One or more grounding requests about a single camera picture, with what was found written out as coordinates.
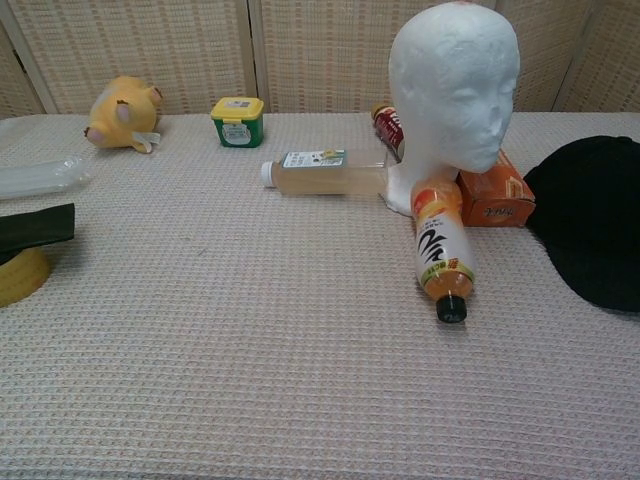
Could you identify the red can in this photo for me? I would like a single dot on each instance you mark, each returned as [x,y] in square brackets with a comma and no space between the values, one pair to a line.
[390,127]

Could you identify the clear plastic bag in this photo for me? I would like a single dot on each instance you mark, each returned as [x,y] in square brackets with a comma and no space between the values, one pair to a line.
[40,176]

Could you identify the beige waffle tablecloth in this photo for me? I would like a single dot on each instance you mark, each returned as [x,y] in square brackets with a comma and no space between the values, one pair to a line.
[250,325]

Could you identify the yellow round bowl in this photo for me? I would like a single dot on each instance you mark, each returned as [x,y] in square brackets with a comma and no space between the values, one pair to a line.
[20,275]

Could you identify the dark green flat cloth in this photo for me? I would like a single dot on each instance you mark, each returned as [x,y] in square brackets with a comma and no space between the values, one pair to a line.
[35,227]

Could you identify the white foam mannequin head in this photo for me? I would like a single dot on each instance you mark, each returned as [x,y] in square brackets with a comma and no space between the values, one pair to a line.
[450,90]

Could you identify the pale tea bottle white cap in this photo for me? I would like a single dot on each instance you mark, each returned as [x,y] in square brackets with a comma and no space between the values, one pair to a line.
[325,175]

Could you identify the woven folding screen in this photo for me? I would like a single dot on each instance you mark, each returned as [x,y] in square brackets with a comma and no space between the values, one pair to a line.
[150,50]

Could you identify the orange cardboard box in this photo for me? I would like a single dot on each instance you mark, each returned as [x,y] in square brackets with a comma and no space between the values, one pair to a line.
[492,195]

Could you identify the orange drink bottle black cap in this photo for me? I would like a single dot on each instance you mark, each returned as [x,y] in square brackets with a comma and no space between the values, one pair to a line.
[442,240]

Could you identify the green tub yellow lid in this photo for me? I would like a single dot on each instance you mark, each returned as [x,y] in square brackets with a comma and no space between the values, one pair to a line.
[237,122]

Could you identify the yellow plush toy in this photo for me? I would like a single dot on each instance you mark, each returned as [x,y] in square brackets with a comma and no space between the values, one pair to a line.
[120,117]

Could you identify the black baseball cap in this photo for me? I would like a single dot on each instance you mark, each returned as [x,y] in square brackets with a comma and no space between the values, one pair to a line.
[590,215]

